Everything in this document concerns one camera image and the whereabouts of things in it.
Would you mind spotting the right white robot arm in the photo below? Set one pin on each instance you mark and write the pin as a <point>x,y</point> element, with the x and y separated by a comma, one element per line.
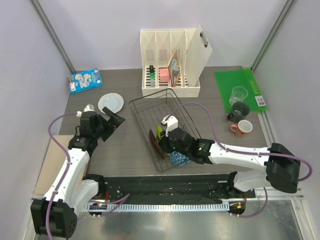
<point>266,167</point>

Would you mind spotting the blue picture box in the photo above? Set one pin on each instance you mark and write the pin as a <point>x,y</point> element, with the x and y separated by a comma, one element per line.
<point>86,80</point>

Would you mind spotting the black wire dish rack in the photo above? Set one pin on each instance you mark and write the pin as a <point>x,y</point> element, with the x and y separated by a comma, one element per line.
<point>149,111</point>

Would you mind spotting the green plastic folder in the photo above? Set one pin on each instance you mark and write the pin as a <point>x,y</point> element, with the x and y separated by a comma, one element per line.
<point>227,80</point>

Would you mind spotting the yellow-green plate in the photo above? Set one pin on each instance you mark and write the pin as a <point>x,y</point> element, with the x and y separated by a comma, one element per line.
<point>159,132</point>

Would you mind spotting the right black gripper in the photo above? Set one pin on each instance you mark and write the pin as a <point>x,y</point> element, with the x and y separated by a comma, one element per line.
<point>164,143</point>

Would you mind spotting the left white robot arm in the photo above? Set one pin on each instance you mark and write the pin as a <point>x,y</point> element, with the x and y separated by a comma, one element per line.
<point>56,213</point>

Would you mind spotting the pink box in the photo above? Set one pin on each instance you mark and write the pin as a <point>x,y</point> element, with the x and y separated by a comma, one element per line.
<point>164,75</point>

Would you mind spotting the pink mug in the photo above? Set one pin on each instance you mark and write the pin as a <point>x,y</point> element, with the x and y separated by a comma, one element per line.
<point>242,128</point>

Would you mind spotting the blue patterned bowl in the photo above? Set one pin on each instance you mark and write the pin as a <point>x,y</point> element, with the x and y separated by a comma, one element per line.
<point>178,159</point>

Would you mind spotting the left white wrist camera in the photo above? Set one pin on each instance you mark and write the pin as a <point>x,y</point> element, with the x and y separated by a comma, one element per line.
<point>88,108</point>

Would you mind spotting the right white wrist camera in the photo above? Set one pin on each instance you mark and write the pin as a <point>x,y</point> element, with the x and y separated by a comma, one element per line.
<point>170,122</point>

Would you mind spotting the white clipboard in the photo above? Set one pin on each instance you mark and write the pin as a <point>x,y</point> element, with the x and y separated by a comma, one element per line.
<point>197,56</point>

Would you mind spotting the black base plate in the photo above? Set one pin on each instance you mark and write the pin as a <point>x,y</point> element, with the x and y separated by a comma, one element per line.
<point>168,189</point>

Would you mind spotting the beige wooden board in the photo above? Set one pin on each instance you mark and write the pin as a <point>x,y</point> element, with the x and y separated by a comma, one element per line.
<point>53,161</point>

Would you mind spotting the small bottles in organizer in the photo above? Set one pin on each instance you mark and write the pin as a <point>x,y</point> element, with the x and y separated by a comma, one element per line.
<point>152,76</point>

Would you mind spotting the grey mug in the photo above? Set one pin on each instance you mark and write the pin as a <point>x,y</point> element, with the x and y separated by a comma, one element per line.
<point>239,111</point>

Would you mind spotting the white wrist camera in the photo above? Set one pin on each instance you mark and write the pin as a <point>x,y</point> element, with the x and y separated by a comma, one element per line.
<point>88,108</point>
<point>170,122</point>

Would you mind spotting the white file organizer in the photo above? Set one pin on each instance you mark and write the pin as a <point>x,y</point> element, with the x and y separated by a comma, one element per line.
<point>162,49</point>

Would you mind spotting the dark red plate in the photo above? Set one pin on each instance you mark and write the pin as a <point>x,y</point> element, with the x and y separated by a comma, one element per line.
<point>154,144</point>

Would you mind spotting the picture book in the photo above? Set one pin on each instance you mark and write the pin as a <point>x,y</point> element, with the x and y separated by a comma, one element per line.
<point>174,68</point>

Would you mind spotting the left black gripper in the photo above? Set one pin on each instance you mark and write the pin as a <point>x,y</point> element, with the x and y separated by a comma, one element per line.
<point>112,124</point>

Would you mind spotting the white plate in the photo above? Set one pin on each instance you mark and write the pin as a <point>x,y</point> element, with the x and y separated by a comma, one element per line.
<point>113,101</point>

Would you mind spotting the perforated metal rail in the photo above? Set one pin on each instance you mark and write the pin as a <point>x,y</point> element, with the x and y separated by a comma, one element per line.
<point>146,208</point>

